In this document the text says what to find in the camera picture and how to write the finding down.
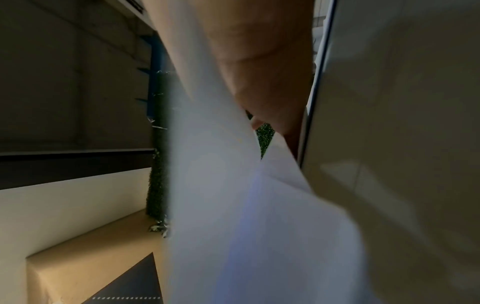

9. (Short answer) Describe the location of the artificial green hedge panel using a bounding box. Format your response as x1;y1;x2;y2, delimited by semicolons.
145;66;277;221

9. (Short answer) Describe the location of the artificial fern plant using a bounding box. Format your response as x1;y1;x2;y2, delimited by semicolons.
147;218;172;238

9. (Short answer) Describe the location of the gathered white paper bundle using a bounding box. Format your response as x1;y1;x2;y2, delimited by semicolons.
164;0;374;304

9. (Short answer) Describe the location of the person's right hand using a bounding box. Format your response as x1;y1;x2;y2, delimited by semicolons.
194;0;315;158

